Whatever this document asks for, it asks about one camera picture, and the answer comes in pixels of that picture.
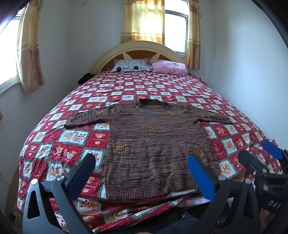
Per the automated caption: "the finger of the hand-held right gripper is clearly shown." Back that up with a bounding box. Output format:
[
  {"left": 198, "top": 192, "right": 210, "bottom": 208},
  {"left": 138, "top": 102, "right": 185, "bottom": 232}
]
[
  {"left": 238, "top": 150, "right": 270, "bottom": 178},
  {"left": 262, "top": 141, "right": 288, "bottom": 167}
]

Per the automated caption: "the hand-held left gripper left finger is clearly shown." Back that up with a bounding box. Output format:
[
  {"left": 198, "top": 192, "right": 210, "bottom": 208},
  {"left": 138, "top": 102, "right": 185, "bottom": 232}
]
[{"left": 22, "top": 154, "right": 97, "bottom": 234}]

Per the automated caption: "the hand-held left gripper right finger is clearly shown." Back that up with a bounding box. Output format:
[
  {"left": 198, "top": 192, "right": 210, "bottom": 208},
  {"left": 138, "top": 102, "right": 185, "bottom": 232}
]
[{"left": 187, "top": 154, "right": 261, "bottom": 234}]

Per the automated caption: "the brown knitted sweater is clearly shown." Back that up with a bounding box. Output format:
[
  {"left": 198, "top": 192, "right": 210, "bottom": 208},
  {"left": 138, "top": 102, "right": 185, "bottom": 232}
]
[{"left": 64, "top": 98, "right": 233, "bottom": 201}]

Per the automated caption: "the white pink bedsheet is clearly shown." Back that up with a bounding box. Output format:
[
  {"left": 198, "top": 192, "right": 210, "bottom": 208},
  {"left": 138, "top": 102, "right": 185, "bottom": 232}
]
[{"left": 166, "top": 188, "right": 202, "bottom": 199}]

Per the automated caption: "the red bear printed blanket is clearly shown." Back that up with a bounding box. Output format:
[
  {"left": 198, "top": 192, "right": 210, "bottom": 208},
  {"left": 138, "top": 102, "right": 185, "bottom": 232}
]
[{"left": 18, "top": 70, "right": 286, "bottom": 234}]

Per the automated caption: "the person's dark clothing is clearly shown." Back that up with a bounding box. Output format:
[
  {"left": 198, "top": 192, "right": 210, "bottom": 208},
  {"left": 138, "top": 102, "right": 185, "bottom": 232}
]
[{"left": 153, "top": 200, "right": 228, "bottom": 234}]

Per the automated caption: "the black object beside bed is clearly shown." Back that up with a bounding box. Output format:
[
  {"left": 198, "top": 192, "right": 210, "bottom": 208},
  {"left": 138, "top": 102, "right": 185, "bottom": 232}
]
[{"left": 78, "top": 72, "right": 96, "bottom": 85}]

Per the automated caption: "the pink pillow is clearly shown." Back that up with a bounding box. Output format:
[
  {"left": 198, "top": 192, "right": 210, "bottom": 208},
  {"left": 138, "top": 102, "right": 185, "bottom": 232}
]
[{"left": 150, "top": 60, "right": 188, "bottom": 76}]

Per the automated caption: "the white grey patterned pillow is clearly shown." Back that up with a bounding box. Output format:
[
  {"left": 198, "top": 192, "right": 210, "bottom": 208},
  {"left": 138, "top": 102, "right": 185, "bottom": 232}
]
[{"left": 110, "top": 58, "right": 151, "bottom": 72}]

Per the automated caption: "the yellow curtain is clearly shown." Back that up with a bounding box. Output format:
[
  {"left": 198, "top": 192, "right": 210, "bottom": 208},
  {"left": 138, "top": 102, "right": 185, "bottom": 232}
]
[
  {"left": 187, "top": 0, "right": 201, "bottom": 70},
  {"left": 16, "top": 0, "right": 45, "bottom": 95},
  {"left": 120, "top": 0, "right": 166, "bottom": 44}
]

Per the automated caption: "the window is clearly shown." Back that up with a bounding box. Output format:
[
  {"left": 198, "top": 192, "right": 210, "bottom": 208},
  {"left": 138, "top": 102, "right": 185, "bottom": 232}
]
[
  {"left": 164, "top": 10, "right": 189, "bottom": 57},
  {"left": 0, "top": 13, "right": 23, "bottom": 94}
]

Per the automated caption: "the cream wooden headboard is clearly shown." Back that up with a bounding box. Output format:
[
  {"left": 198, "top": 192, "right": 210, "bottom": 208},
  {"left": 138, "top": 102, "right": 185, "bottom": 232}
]
[{"left": 90, "top": 40, "right": 187, "bottom": 76}]

